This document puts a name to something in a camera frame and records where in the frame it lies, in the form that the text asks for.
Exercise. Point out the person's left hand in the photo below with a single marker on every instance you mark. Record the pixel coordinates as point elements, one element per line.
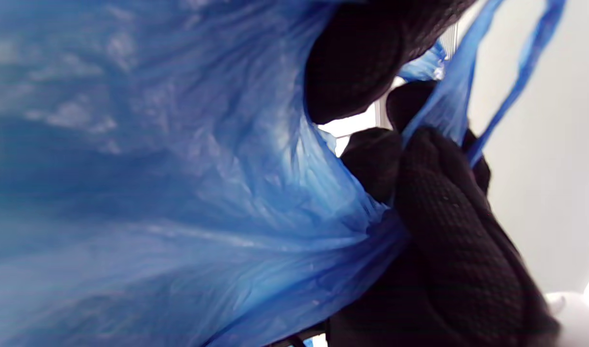
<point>361,58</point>

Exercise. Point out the person's right hand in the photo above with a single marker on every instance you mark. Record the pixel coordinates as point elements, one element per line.
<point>448,241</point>

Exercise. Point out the blue plastic bag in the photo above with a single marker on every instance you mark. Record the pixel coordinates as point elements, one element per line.
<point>154,193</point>

